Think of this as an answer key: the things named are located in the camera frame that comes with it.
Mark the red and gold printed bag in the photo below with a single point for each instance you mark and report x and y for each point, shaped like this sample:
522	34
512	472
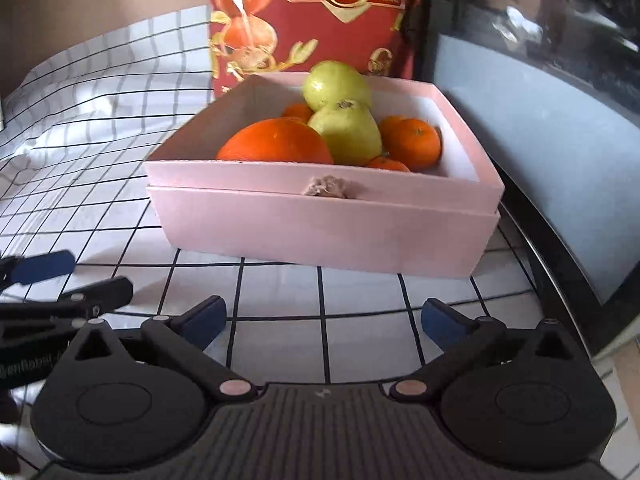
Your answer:
300	25

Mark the large smooth orange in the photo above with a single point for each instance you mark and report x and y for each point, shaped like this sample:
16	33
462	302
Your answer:
275	142

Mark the pink cardboard box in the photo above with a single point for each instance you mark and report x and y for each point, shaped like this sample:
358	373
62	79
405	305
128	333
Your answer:
325	235

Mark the green guava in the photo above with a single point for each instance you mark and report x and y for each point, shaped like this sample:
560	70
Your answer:
350	132
335	82

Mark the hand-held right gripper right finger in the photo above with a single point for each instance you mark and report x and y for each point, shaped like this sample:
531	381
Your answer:
440	320

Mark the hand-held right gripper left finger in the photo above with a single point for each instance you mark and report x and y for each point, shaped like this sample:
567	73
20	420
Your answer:
205	322

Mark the small tangerine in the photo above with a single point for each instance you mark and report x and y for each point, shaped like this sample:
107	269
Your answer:
387	164
297	111

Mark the medium rough-skinned orange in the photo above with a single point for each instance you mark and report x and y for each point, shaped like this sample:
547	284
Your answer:
412	145

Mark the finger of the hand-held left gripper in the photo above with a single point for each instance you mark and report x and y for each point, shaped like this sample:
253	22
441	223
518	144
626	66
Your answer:
45	265
100	292

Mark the white black-checked cloth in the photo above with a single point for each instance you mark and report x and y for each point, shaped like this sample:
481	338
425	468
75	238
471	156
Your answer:
100	110

